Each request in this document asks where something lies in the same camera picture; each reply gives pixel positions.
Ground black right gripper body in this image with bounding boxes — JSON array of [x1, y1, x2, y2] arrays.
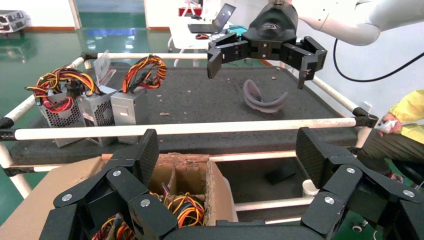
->
[[241, 3, 299, 62]]

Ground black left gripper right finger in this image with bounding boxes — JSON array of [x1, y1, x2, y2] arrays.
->
[[295, 127, 424, 240]]

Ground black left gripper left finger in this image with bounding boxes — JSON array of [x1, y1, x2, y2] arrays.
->
[[38, 128, 181, 240]]

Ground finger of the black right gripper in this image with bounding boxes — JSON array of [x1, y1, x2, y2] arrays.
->
[[206, 32, 250, 80], [281, 35, 328, 90]]

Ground small white handheld device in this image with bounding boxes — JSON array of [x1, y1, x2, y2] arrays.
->
[[377, 119, 398, 134]]

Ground power supply with coloured wires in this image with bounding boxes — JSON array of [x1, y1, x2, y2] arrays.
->
[[110, 54, 168, 145], [92, 213, 137, 240], [163, 193, 206, 228], [25, 67, 100, 148], [77, 86, 117, 147]]

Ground yellow sleeved forearm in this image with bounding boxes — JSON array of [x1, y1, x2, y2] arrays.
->
[[389, 88, 424, 146]]

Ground red box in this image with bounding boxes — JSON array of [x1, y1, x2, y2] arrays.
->
[[178, 6, 204, 17]]

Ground cardboard box with dividers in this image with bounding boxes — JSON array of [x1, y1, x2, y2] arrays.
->
[[0, 152, 234, 240]]

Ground bystander bare hand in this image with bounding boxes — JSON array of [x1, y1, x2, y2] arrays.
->
[[377, 112, 403, 129]]

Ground teal cloth item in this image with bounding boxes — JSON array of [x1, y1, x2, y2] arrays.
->
[[226, 25, 248, 38]]

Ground black laptop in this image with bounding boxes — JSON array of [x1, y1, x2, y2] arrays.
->
[[187, 3, 237, 35]]

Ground white desk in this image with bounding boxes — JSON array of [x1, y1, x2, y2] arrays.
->
[[167, 14, 246, 69]]

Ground seated person dark trousers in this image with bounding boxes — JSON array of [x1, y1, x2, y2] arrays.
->
[[356, 129, 424, 186]]

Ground black foam mat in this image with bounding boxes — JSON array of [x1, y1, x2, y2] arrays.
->
[[6, 64, 360, 167]]

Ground black flat block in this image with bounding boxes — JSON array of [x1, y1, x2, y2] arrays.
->
[[264, 164, 298, 186]]

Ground grey curved rubber piece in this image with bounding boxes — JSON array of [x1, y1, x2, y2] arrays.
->
[[242, 79, 289, 114]]

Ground clear acrylic sign stand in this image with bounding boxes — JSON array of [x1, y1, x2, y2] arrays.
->
[[93, 50, 117, 88]]

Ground silver equipment cases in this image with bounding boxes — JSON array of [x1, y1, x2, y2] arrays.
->
[[0, 9, 28, 34]]

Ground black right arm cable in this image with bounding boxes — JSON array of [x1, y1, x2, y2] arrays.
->
[[332, 38, 424, 83]]

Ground white pipe rack frame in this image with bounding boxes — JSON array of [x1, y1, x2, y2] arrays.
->
[[0, 52, 380, 226]]

